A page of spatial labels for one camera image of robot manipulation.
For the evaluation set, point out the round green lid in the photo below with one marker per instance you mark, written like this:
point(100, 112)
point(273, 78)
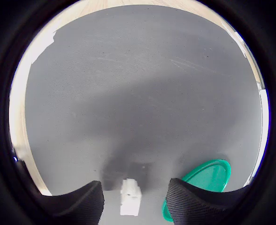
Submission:
point(210, 175)

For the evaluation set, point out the white plastic terminal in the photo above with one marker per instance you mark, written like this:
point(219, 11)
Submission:
point(130, 199)

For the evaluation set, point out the dark grey mat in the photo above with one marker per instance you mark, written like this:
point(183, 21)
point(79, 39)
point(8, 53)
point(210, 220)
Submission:
point(133, 93)

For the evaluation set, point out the white tape piece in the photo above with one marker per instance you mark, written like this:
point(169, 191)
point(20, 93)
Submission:
point(43, 44)
point(240, 43)

